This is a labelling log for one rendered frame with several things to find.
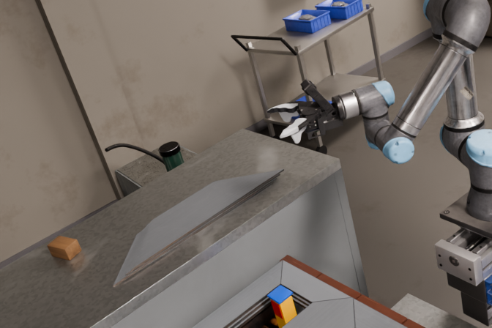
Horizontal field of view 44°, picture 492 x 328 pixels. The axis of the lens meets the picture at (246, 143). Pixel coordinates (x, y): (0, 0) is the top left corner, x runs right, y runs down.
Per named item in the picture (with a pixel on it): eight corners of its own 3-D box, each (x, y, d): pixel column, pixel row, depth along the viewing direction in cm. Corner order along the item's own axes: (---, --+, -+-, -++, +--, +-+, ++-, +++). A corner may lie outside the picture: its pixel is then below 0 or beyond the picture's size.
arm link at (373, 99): (398, 110, 173) (394, 83, 170) (362, 121, 173) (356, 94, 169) (388, 101, 180) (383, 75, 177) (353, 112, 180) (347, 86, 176)
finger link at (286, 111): (270, 124, 181) (299, 126, 177) (266, 107, 178) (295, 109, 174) (274, 118, 183) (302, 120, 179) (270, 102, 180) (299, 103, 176)
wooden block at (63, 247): (82, 250, 216) (77, 239, 214) (69, 261, 212) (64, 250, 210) (64, 246, 222) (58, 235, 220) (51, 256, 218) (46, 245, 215)
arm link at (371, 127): (376, 159, 174) (370, 124, 170) (363, 143, 185) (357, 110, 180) (403, 150, 175) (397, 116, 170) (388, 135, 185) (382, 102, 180)
